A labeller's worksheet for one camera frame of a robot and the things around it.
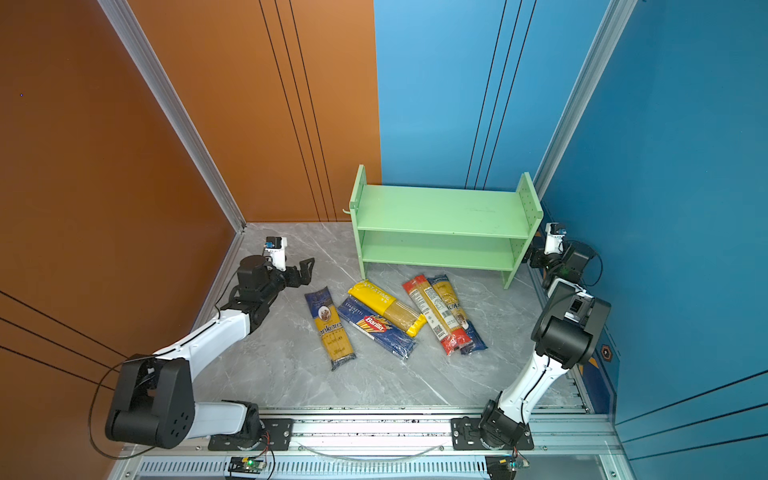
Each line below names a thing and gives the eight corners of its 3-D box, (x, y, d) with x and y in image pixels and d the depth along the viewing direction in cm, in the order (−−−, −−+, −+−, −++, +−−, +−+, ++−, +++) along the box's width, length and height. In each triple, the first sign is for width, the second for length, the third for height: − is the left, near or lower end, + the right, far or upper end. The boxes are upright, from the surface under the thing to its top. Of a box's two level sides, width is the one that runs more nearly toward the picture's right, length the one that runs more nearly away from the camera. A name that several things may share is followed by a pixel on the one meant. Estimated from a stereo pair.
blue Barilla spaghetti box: (337, 314, 96) (336, 309, 93) (352, 299, 100) (351, 293, 97) (406, 364, 86) (406, 359, 83) (419, 344, 90) (420, 339, 87)
